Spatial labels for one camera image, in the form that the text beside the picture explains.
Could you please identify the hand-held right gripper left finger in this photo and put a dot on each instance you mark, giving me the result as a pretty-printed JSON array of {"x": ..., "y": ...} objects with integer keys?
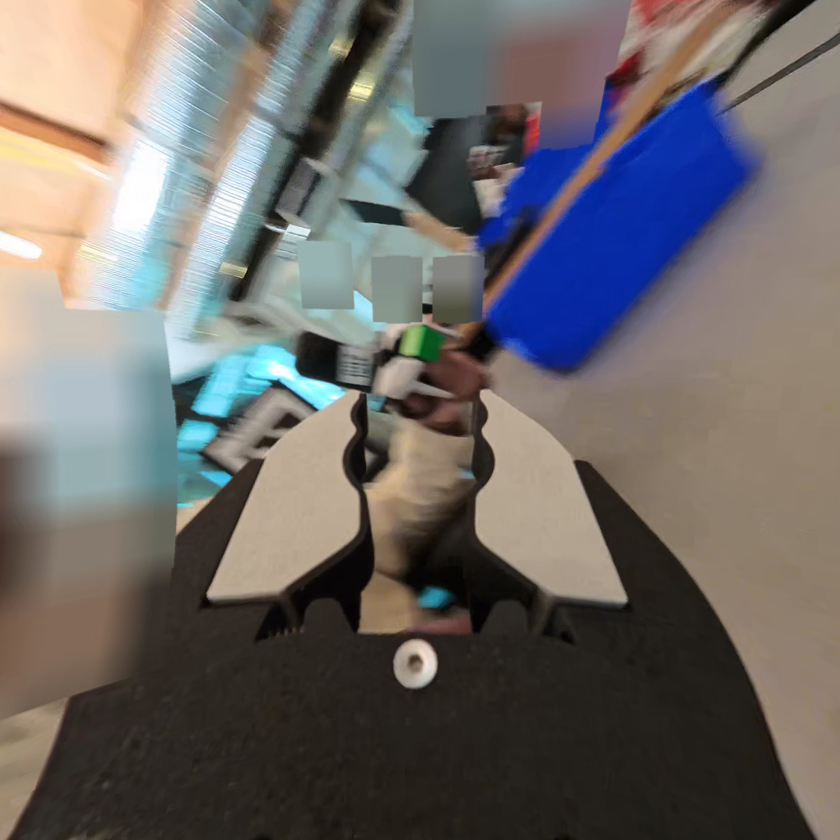
[{"x": 295, "y": 518}]

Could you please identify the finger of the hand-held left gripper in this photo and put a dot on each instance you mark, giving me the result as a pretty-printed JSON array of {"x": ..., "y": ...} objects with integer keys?
[{"x": 397, "y": 375}]

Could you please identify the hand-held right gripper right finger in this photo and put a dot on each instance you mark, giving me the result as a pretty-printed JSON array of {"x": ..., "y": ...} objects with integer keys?
[{"x": 544, "y": 518}]

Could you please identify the small green wooden cube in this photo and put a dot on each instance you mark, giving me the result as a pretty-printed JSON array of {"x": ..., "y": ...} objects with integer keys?
[{"x": 420, "y": 342}]

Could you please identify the blue plastic bin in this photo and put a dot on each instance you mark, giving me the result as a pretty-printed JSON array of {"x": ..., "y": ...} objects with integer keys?
[
  {"x": 525, "y": 197},
  {"x": 623, "y": 249}
]

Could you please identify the person's left forearm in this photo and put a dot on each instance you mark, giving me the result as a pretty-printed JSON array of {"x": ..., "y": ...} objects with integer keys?
[{"x": 420, "y": 499}]

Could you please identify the person's left hand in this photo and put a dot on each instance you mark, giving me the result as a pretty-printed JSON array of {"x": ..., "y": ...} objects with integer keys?
[{"x": 459, "y": 380}]

